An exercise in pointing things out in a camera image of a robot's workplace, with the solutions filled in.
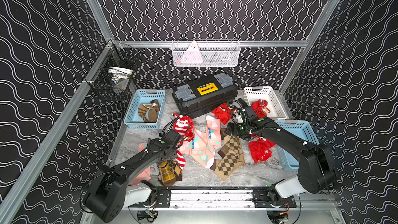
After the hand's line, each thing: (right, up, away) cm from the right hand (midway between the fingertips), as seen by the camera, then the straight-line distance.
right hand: (231, 132), depth 88 cm
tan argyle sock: (-1, -13, -2) cm, 13 cm away
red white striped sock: (-29, -14, -2) cm, 32 cm away
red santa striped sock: (-28, +2, +10) cm, 30 cm away
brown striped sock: (-57, +12, +18) cm, 61 cm away
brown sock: (-49, +12, +16) cm, 53 cm away
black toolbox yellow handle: (-17, +21, +6) cm, 27 cm away
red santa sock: (-3, +11, +13) cm, 17 cm away
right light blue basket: (+45, 0, +10) cm, 46 cm away
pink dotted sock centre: (-20, -8, +2) cm, 21 cm away
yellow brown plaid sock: (-34, -20, -6) cm, 39 cm away
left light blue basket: (-62, +6, +15) cm, 65 cm away
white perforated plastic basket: (+23, +24, +29) cm, 45 cm away
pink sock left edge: (-46, -21, -7) cm, 51 cm away
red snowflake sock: (+16, -10, 0) cm, 19 cm away
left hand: (-34, -11, -3) cm, 36 cm away
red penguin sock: (+21, +15, +13) cm, 29 cm away
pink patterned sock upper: (-9, 0, +8) cm, 13 cm away
